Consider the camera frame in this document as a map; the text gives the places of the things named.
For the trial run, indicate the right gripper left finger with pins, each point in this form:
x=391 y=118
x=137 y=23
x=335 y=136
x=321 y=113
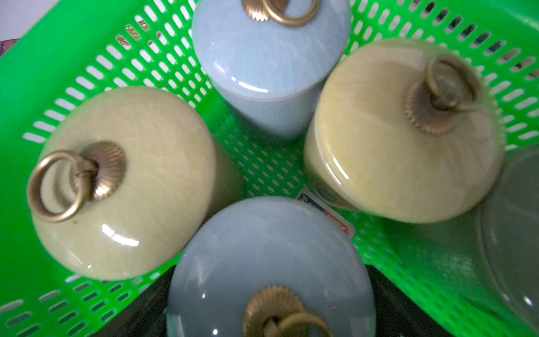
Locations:
x=146 y=316

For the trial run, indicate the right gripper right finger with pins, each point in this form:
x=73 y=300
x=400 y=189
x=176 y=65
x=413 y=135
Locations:
x=396 y=314

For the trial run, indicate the blue canister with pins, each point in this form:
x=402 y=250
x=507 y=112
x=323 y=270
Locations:
x=270 y=266
x=269 y=59

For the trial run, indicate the yellow canister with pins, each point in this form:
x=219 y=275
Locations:
x=125 y=182
x=407 y=130

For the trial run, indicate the green canister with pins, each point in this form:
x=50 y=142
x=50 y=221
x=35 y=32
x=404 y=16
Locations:
x=489 y=254

